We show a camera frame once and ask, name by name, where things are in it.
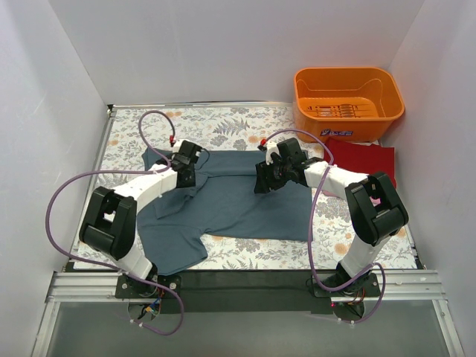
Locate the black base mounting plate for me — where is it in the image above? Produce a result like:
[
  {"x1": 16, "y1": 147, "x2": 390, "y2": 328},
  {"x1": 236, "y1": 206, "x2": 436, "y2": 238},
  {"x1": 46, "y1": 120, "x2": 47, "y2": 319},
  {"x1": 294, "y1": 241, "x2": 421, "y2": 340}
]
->
[{"x1": 115, "y1": 268, "x2": 380, "y2": 317}]

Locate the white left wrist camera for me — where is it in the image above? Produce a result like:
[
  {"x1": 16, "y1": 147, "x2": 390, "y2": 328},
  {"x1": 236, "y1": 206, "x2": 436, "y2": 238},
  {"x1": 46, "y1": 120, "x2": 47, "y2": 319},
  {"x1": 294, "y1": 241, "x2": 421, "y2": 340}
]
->
[{"x1": 172, "y1": 139, "x2": 203, "y2": 158}]

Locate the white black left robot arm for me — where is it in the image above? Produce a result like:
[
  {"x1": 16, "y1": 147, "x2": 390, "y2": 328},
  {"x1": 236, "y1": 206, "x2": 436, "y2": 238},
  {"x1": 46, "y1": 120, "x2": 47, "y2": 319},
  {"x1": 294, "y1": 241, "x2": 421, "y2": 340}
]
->
[{"x1": 79, "y1": 140, "x2": 203, "y2": 281}]

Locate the blue-grey t-shirt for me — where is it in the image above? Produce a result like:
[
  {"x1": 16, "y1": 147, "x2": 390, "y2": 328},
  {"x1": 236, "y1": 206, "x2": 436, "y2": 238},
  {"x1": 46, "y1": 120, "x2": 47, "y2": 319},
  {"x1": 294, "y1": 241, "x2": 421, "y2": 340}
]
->
[{"x1": 137, "y1": 150, "x2": 312, "y2": 275}]

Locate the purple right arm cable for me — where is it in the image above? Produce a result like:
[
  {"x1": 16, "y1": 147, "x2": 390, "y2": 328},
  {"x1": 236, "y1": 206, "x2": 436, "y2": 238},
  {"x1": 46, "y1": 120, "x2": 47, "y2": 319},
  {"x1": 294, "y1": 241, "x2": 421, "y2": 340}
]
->
[{"x1": 260, "y1": 129, "x2": 387, "y2": 325}]

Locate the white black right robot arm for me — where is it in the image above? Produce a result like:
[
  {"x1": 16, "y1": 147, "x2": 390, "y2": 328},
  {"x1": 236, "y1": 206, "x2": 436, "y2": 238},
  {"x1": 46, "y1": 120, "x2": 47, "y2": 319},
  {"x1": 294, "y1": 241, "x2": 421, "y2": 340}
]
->
[{"x1": 254, "y1": 138, "x2": 409, "y2": 292}]

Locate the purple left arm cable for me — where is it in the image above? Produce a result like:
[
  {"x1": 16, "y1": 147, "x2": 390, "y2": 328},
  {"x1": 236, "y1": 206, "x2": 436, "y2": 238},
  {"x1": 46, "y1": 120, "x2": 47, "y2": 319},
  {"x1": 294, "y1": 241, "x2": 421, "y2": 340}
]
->
[{"x1": 44, "y1": 111, "x2": 186, "y2": 335}]

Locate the orange plastic basket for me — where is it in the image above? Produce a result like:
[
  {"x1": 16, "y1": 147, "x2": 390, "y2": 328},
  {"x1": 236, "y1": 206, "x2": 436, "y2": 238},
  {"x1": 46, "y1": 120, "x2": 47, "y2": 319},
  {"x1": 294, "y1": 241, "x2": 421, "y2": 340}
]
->
[{"x1": 293, "y1": 67, "x2": 405, "y2": 142}]

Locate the aluminium frame rail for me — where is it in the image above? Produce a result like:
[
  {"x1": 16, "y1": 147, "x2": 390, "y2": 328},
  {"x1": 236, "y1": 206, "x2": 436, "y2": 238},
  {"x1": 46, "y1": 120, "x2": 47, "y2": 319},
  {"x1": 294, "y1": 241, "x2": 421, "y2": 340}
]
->
[{"x1": 32, "y1": 101, "x2": 464, "y2": 356}]

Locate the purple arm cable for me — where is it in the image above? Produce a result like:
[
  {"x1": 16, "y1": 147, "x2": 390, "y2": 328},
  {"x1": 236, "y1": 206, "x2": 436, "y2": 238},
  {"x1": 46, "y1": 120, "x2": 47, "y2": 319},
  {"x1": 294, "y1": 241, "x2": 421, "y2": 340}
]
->
[
  {"x1": 44, "y1": 111, "x2": 186, "y2": 335},
  {"x1": 260, "y1": 129, "x2": 387, "y2": 325}
]

